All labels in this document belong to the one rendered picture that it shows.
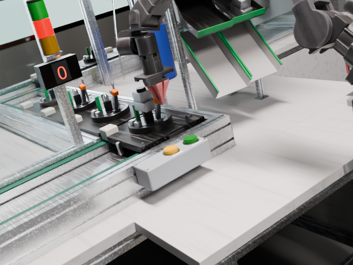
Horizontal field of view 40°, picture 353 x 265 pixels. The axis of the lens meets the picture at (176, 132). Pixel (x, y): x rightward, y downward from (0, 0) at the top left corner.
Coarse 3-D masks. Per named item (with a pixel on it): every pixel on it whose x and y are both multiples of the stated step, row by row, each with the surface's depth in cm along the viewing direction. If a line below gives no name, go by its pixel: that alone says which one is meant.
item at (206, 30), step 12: (180, 0) 166; (192, 0) 165; (204, 0) 161; (180, 12) 160; (192, 12) 159; (204, 12) 159; (216, 12) 157; (192, 24) 154; (204, 24) 154; (216, 24) 154; (228, 24) 151
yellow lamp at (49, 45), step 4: (52, 36) 137; (40, 40) 137; (44, 40) 136; (48, 40) 137; (52, 40) 137; (56, 40) 139; (40, 44) 138; (44, 44) 137; (48, 44) 137; (52, 44) 137; (56, 44) 139; (44, 48) 138; (48, 48) 137; (52, 48) 138; (56, 48) 138; (44, 52) 138; (48, 52) 138; (52, 52) 138; (56, 52) 139
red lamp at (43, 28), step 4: (40, 20) 135; (44, 20) 135; (48, 20) 136; (36, 24) 135; (40, 24) 135; (44, 24) 135; (48, 24) 136; (36, 28) 136; (40, 28) 135; (44, 28) 135; (48, 28) 136; (52, 28) 137; (36, 32) 136; (40, 32) 136; (44, 32) 136; (48, 32) 136; (52, 32) 137; (40, 36) 136; (44, 36) 136; (48, 36) 137
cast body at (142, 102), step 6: (138, 90) 145; (144, 90) 146; (132, 96) 148; (138, 96) 145; (144, 96) 145; (150, 96) 147; (138, 102) 147; (144, 102) 145; (150, 102) 145; (138, 108) 148; (144, 108) 145; (150, 108) 146
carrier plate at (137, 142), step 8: (176, 112) 157; (184, 112) 155; (176, 120) 149; (184, 120) 147; (192, 120) 146; (200, 120) 147; (120, 128) 155; (128, 128) 153; (168, 128) 144; (176, 128) 143; (184, 128) 144; (112, 136) 150; (120, 136) 148; (128, 136) 146; (136, 136) 144; (144, 136) 143; (152, 136) 141; (160, 136) 140; (128, 144) 141; (136, 144) 138; (144, 144) 137; (152, 144) 138
